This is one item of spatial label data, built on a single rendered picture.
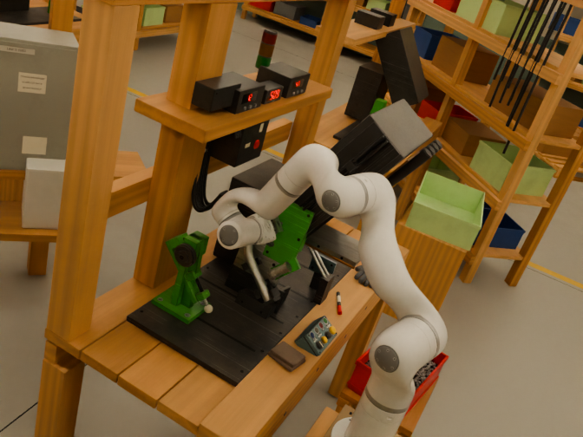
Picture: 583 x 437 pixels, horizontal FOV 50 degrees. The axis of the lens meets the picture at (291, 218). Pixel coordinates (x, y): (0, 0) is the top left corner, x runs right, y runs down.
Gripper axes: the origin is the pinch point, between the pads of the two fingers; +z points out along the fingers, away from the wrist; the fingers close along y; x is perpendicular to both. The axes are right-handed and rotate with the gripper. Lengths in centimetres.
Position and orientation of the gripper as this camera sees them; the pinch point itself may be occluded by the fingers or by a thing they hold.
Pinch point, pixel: (271, 226)
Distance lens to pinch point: 209.2
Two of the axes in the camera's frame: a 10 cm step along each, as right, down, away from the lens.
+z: 3.6, -0.7, 9.3
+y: -3.4, -9.4, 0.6
